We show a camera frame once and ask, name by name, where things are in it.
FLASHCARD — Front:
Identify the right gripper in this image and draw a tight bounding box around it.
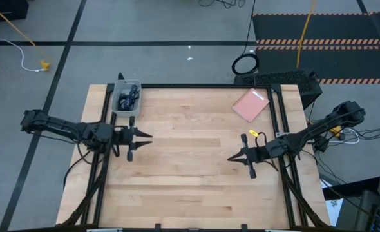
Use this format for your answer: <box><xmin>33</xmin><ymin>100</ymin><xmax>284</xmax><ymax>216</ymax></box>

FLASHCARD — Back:
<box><xmin>227</xmin><ymin>133</ymin><xmax>270</xmax><ymax>180</ymax></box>

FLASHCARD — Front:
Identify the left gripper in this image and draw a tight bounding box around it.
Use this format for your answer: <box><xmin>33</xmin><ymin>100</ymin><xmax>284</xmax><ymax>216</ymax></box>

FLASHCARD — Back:
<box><xmin>113</xmin><ymin>115</ymin><xmax>153</xmax><ymax>162</ymax></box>

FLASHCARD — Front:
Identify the blue braided USB-C cable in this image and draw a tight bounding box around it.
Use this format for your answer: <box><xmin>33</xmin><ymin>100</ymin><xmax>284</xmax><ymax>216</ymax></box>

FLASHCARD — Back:
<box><xmin>124</xmin><ymin>89</ymin><xmax>138</xmax><ymax>109</ymax></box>

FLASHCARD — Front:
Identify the black USB-C cable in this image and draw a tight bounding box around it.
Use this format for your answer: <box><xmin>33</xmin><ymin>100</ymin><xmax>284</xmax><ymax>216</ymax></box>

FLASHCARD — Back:
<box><xmin>129</xmin><ymin>84</ymin><xmax>140</xmax><ymax>101</ymax></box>

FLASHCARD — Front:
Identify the white plastic bin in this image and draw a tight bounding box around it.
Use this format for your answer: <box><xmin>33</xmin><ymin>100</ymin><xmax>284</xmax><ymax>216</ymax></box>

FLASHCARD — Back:
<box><xmin>110</xmin><ymin>79</ymin><xmax>143</xmax><ymax>119</ymax></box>

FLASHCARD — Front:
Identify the pink notebook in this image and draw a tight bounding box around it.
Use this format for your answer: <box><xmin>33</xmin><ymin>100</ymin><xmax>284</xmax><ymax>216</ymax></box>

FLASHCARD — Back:
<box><xmin>231</xmin><ymin>87</ymin><xmax>271</xmax><ymax>123</ymax></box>

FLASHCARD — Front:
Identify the black power adapter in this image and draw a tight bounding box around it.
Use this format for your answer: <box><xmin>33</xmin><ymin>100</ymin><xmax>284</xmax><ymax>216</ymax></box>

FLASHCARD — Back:
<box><xmin>313</xmin><ymin>136</ymin><xmax>331</xmax><ymax>153</ymax></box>

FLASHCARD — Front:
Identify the black perforated computer case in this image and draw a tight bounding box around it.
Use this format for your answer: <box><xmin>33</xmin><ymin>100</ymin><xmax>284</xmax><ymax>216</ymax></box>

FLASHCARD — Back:
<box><xmin>234</xmin><ymin>70</ymin><xmax>324</xmax><ymax>110</ymax></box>

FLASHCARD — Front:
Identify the black hazard-striped floor mat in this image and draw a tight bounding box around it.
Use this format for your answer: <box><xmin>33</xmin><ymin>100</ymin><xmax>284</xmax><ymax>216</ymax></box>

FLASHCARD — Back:
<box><xmin>252</xmin><ymin>11</ymin><xmax>380</xmax><ymax>86</ymax></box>

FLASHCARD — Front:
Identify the black box on floor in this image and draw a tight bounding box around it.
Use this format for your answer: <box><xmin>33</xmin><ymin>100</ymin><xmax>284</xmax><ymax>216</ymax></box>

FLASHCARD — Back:
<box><xmin>0</xmin><ymin>0</ymin><xmax>30</xmax><ymax>24</ymax></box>

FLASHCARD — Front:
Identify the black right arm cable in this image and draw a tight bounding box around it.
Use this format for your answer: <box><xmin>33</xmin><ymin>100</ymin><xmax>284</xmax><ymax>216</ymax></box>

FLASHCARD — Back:
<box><xmin>254</xmin><ymin>131</ymin><xmax>280</xmax><ymax>172</ymax></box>

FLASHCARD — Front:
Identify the black aluminium table frame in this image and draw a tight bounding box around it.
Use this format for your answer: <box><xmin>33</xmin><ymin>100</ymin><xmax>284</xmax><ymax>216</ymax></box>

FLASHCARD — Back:
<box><xmin>60</xmin><ymin>82</ymin><xmax>332</xmax><ymax>232</ymax></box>

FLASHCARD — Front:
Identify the black hanging cable with coil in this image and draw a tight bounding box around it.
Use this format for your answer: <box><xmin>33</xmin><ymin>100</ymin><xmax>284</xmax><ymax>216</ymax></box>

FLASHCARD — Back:
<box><xmin>230</xmin><ymin>0</ymin><xmax>261</xmax><ymax>76</ymax></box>

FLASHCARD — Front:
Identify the white cable bundle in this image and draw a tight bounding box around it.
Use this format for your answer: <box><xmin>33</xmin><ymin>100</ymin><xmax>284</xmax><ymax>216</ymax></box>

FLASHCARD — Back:
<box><xmin>337</xmin><ymin>127</ymin><xmax>362</xmax><ymax>145</ymax></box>

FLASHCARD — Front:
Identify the yellow hanging cable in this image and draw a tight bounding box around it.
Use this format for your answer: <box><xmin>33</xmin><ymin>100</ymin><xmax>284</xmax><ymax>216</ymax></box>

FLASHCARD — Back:
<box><xmin>295</xmin><ymin>0</ymin><xmax>317</xmax><ymax>70</ymax></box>

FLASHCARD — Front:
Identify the white floor cable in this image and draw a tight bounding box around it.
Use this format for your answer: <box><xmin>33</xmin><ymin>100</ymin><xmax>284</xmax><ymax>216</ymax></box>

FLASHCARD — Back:
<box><xmin>0</xmin><ymin>0</ymin><xmax>45</xmax><ymax>73</ymax></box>

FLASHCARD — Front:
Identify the yellow floor cable with plug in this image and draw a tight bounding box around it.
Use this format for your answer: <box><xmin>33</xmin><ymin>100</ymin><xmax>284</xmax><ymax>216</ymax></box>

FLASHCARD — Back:
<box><xmin>0</xmin><ymin>1</ymin><xmax>52</xmax><ymax>72</ymax></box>

